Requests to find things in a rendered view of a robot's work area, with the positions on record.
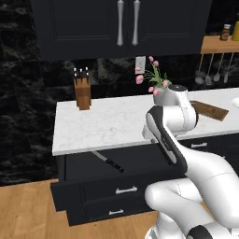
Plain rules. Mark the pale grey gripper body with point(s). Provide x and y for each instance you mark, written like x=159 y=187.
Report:
x=148 y=132

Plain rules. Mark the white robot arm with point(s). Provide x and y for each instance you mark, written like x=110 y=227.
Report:
x=205 y=177

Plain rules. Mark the brown wooden cutting board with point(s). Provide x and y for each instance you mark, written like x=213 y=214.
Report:
x=213 y=110

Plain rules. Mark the black drawer front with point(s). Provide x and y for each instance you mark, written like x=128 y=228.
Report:
x=90 y=214
x=221 y=143

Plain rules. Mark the wooden knife block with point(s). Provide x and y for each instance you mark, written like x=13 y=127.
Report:
x=83 y=95

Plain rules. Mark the open black drawer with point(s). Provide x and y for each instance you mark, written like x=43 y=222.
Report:
x=93 y=189

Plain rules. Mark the white vase with pink flowers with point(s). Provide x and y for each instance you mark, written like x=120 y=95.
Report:
x=159 y=82

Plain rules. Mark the hanging silver ladle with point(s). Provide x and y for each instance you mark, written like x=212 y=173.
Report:
x=199 y=79

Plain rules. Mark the hanging silver spoon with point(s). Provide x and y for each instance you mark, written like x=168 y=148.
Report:
x=217 y=76
x=208 y=80

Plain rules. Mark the hanging silver spatula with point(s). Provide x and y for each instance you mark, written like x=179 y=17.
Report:
x=226 y=76

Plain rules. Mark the black cupboard door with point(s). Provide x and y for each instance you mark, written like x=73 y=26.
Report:
x=77 y=25
x=171 y=25

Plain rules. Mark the brown jar with lid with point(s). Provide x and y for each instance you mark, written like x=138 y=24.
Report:
x=225 y=32

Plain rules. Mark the yellow bottle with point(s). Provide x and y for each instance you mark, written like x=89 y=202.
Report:
x=236 y=31

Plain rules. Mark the white wall socket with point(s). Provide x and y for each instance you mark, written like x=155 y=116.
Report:
x=140 y=63

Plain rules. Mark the wooden wall shelf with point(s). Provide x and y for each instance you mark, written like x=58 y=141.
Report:
x=217 y=46

